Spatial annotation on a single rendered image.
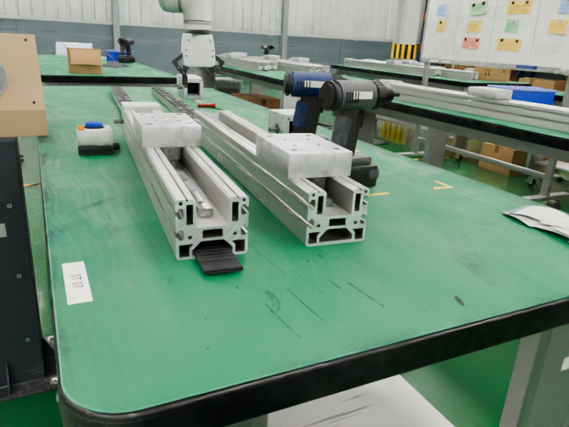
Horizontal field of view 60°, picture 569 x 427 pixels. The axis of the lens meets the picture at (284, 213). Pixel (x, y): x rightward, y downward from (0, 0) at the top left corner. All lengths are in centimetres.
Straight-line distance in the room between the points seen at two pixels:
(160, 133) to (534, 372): 77
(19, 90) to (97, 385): 119
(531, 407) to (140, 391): 72
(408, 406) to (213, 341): 91
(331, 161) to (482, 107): 178
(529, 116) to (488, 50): 192
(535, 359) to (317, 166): 48
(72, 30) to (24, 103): 1093
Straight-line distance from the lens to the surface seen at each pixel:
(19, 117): 153
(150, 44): 1268
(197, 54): 161
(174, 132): 96
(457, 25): 451
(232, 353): 50
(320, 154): 78
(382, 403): 135
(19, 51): 167
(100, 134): 127
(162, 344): 52
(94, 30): 1249
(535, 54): 398
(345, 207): 77
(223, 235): 68
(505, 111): 245
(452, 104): 265
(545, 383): 101
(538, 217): 99
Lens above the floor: 107
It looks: 19 degrees down
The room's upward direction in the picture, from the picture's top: 3 degrees clockwise
